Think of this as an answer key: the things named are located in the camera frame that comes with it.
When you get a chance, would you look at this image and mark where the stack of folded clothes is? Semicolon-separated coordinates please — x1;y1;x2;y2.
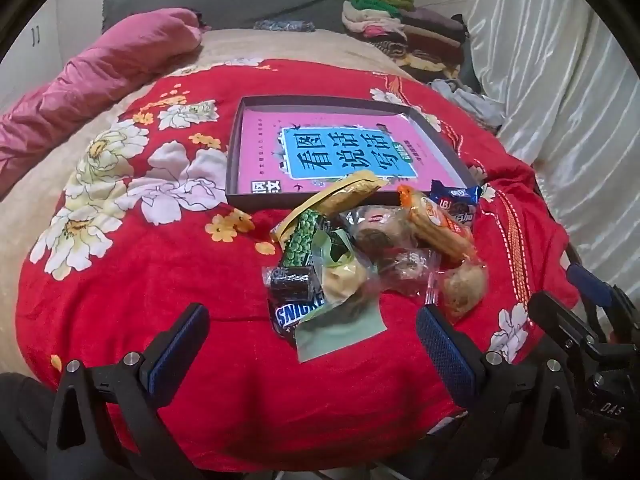
341;0;468;83

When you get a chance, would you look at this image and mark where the blue cookie packet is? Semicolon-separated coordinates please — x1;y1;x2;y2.
430;180;483;233

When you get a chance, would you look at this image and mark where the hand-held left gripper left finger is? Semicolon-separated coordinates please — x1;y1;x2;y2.
45;302;211;480

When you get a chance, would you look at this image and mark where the pink pillow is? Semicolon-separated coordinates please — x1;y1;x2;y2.
0;7;203;201

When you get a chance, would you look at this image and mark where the red floral blanket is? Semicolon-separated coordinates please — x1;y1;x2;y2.
15;57;581;471

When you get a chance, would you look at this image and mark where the dark cardboard box tray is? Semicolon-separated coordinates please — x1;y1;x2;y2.
225;96;476;208

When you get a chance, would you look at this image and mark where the reddish clear pastry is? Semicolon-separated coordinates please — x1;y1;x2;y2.
377;247;443;298

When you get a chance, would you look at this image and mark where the green pastry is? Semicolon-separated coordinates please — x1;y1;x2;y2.
295;230;388;363

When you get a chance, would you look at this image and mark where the orange rice cracker packet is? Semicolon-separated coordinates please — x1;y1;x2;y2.
397;185;476;263

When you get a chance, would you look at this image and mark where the green pea packet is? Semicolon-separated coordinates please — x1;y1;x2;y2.
262;209;335;306

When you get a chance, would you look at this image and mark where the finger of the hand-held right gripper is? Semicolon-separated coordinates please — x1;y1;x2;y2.
566;262;640;341
527;291;608;361

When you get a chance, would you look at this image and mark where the pink book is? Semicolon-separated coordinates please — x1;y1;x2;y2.
239;107;466;196

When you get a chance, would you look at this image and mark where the white satin curtain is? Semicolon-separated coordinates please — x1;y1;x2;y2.
462;0;640;286

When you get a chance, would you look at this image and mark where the small patterned grey cloth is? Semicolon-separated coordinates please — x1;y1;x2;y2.
252;19;316;32

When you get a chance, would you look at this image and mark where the pile of light clothes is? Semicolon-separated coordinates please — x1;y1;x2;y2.
430;79;506;133

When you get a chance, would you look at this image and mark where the beige clear pastry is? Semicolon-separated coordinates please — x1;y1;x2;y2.
425;262;491;321

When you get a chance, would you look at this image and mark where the white wardrobe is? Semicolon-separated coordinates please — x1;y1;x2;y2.
0;0;66;111

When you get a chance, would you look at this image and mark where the yellow snack packet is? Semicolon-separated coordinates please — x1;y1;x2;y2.
270;170;391;246

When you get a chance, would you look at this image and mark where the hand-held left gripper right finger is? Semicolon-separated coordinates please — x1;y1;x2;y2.
416;305;583;480

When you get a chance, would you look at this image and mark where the dark brown clear pastry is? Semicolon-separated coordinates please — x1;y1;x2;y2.
340;205;416;261

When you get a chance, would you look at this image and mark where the brown chocolate bar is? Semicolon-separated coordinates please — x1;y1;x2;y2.
266;292;331;350

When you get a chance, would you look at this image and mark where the grey headboard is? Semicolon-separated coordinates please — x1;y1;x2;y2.
102;0;363;33

